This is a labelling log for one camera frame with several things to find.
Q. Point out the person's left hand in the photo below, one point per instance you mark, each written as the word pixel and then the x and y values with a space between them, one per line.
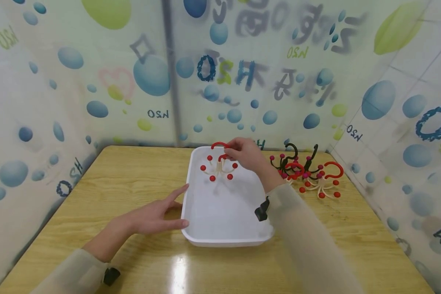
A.
pixel 150 218

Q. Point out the person's right hand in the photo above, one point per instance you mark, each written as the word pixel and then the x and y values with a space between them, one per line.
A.
pixel 251 159

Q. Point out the person's right fingers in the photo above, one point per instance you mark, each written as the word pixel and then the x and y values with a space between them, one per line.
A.
pixel 235 149

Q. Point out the person's left thumb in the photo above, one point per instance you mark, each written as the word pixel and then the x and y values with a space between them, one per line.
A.
pixel 174 224

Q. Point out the person's left index finger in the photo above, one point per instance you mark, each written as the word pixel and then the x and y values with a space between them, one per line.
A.
pixel 176 194

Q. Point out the cream hanger with red hook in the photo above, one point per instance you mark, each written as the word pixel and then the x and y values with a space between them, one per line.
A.
pixel 294 167
pixel 219 167
pixel 321 183

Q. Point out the white plastic tray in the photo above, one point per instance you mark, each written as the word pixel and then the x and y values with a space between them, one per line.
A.
pixel 224 212

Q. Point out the person's right forearm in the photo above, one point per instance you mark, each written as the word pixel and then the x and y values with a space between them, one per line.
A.
pixel 308 245

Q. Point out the person's left forearm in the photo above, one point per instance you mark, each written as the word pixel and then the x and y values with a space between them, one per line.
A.
pixel 81 271

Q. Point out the black hanger with pink balls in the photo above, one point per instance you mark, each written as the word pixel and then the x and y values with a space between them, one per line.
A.
pixel 310 162
pixel 283 162

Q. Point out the black wrist band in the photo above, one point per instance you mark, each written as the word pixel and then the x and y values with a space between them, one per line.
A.
pixel 261 211
pixel 111 276

